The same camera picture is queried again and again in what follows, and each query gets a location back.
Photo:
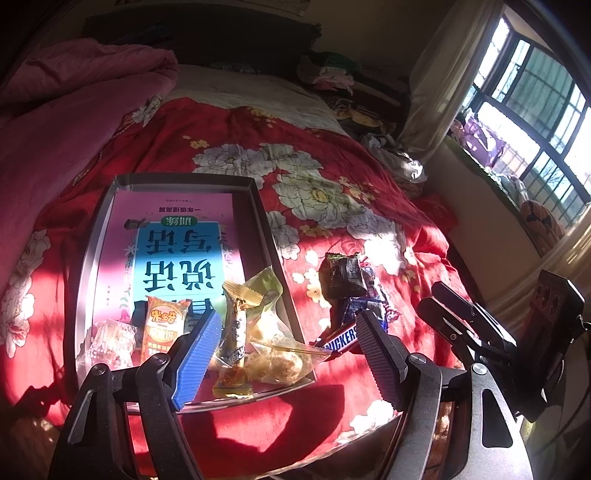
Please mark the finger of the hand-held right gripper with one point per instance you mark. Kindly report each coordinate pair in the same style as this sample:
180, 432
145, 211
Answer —
450, 325
466, 309

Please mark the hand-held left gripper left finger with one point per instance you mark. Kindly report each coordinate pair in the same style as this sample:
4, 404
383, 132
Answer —
198, 360

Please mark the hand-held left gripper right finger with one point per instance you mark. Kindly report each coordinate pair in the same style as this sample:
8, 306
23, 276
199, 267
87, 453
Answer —
379, 360

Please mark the small orange candy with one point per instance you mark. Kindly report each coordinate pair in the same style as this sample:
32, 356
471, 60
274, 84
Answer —
233, 381

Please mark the dark chocolate bar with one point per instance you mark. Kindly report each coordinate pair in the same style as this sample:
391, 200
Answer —
339, 341

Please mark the orange snack packet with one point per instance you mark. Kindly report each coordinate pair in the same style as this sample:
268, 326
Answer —
161, 330

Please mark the yellow white candy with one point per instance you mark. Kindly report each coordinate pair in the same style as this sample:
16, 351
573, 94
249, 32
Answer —
236, 327

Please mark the blue snack packet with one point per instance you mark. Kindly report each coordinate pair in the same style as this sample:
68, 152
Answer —
364, 308

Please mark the red white snack packet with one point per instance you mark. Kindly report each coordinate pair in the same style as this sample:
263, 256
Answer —
382, 295

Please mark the clear bag of golden balls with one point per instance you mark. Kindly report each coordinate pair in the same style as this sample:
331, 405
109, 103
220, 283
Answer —
277, 367

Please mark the clear pale snack packet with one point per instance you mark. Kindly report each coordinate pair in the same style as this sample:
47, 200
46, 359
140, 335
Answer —
111, 344

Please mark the dark green-topped snack packet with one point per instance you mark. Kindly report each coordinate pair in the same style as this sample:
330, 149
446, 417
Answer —
344, 277

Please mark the green white snack bag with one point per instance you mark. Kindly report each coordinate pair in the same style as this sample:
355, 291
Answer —
268, 295

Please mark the grey metal tray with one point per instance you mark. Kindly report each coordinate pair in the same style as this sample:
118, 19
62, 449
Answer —
94, 258

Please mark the red fuzzy cloth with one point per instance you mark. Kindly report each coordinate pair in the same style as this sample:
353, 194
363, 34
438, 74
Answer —
436, 212

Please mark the pink and blue book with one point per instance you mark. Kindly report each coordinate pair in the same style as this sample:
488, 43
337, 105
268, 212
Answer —
184, 258

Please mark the orange patterned cushion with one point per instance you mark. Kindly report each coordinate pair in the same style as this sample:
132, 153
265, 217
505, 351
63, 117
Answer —
540, 226

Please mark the green windowsill cloth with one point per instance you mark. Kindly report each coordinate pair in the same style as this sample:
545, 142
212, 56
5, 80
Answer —
498, 182

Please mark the white plastic bag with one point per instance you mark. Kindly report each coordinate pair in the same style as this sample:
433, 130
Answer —
401, 164

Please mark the purple cloth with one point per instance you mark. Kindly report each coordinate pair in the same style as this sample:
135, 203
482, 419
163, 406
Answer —
480, 138

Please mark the red floral blanket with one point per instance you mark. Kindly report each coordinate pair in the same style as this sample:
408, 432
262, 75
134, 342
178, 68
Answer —
277, 138

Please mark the cream curtain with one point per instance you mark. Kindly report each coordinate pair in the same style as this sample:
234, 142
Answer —
452, 69

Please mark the barred window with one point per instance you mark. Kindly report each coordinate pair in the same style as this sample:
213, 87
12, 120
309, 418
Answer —
545, 69

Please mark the pile of clothes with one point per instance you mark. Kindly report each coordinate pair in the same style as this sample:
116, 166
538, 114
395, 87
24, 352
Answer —
332, 78

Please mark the white bed sheet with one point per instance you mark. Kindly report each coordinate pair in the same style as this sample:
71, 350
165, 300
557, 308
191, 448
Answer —
258, 94

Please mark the pink quilt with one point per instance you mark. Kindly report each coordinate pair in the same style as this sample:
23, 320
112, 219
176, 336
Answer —
69, 115

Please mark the dark headboard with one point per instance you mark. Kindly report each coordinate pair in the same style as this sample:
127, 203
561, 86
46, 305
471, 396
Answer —
207, 34

